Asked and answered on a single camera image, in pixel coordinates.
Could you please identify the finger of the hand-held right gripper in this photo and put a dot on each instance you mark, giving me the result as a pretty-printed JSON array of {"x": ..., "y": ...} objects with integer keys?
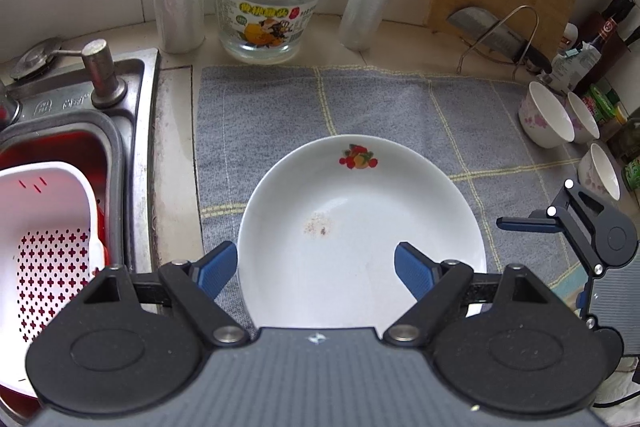
[
  {"x": 530, "y": 224},
  {"x": 591, "y": 302}
]

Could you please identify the steel cleaver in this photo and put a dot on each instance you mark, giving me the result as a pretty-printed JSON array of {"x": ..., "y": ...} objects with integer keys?
[{"x": 480, "y": 24}]

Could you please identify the dark sauce bottle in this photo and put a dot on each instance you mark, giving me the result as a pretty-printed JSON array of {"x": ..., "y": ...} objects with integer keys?
[{"x": 605, "y": 37}]

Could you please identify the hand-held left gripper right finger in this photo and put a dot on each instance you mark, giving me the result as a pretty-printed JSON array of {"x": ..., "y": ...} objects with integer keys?
[{"x": 412, "y": 267}]

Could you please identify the red basin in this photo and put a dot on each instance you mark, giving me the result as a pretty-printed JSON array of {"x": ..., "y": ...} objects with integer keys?
[{"x": 60, "y": 147}]

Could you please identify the metal sink strainer lid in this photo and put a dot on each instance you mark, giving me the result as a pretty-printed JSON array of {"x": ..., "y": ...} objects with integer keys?
[{"x": 35, "y": 59}]

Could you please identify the grey checked towel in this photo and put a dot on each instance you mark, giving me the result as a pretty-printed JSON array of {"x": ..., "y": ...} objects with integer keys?
[{"x": 400, "y": 107}]

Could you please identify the white colander basket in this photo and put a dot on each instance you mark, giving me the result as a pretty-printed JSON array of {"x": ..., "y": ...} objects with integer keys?
[{"x": 30, "y": 217}]

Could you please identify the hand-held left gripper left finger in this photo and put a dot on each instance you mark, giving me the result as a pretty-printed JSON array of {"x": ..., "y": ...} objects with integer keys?
[{"x": 220, "y": 267}]

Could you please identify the green seasoning packet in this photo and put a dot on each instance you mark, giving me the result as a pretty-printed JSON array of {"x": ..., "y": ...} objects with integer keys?
[{"x": 605, "y": 104}]

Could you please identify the teal towel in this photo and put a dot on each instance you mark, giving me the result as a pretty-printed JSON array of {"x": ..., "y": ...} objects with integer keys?
[{"x": 565, "y": 297}]

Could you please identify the metal soap dispenser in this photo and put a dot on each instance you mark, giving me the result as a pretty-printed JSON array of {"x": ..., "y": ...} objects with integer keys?
[{"x": 102, "y": 77}]

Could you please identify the white bowl pink floral print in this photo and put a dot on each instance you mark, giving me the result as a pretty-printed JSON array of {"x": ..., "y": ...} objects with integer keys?
[
  {"x": 535, "y": 117},
  {"x": 600, "y": 172},
  {"x": 582, "y": 119}
]

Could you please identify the stainless steel sink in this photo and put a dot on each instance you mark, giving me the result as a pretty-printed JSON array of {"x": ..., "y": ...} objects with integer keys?
[{"x": 130, "y": 77}]

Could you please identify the white green seasoning pouch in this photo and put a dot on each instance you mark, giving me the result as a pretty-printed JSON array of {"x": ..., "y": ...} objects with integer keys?
[{"x": 570, "y": 69}]

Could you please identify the metal faucet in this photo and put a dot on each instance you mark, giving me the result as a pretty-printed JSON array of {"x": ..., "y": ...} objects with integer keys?
[{"x": 7, "y": 112}]

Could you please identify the round white fruit-print plate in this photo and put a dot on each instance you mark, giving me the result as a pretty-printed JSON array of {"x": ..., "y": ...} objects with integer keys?
[{"x": 350, "y": 217}]

